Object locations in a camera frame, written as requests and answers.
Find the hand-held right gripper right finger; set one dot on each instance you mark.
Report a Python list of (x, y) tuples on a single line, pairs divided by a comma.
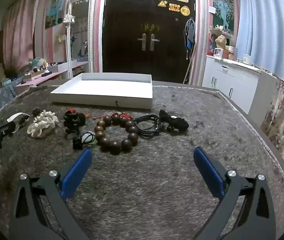
[(209, 175)]

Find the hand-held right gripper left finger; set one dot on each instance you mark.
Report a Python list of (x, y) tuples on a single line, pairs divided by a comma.
[(76, 175)]

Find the black chunky bead strand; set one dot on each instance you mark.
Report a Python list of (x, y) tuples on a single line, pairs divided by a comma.
[(175, 123)]

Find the white shallow tray box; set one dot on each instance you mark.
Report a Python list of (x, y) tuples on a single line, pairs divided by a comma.
[(101, 90)]

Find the small dark ornament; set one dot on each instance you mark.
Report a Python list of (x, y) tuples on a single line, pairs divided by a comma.
[(36, 111)]

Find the white scrunchie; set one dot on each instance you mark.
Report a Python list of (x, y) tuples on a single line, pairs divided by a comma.
[(43, 123)]

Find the wooden box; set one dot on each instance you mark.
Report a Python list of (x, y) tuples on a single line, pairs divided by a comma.
[(33, 74)]

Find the plush toy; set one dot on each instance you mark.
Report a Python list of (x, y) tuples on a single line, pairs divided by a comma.
[(38, 62)]

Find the pink shelf unit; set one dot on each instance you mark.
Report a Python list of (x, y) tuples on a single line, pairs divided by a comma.
[(64, 71)]

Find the white storage box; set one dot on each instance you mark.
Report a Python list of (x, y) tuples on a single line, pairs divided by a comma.
[(61, 65)]

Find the pink curtain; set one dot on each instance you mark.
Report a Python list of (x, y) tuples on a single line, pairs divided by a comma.
[(19, 35)]

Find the white cabinet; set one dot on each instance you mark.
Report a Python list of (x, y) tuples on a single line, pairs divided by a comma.
[(232, 80)]

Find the mop stick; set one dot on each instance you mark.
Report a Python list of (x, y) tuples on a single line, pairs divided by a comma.
[(189, 67)]

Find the white and red box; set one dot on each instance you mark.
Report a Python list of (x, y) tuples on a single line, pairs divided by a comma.
[(218, 53)]

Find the dark double door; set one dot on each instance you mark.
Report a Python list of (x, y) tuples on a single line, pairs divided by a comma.
[(127, 60)]

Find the white framed standing mirror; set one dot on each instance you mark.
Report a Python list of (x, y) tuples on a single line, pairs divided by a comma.
[(80, 35)]

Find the white bow ornament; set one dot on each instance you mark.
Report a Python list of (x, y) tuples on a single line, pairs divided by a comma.
[(69, 18)]

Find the beige figurine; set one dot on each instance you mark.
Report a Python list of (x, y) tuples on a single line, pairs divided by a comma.
[(220, 41)]

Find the blue curtain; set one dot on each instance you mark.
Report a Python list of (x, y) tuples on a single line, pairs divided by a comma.
[(269, 30)]

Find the round yellow sticker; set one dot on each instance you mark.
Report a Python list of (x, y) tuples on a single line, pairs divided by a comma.
[(185, 10)]

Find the orange rectangular sticker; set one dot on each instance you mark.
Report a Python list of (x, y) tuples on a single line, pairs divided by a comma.
[(174, 7)]

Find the yellow triangle sticker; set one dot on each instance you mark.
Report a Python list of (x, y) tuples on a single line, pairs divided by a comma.
[(162, 4)]

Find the yellow wall socket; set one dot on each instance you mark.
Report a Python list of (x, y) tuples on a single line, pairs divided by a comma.
[(60, 38)]

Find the wall poster with figures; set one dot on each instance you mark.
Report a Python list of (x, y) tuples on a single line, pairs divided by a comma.
[(55, 8)]

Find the white wall switch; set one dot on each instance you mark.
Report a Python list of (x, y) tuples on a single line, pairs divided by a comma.
[(213, 10)]

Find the green wall poster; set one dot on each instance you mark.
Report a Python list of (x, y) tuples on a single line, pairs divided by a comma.
[(222, 10)]

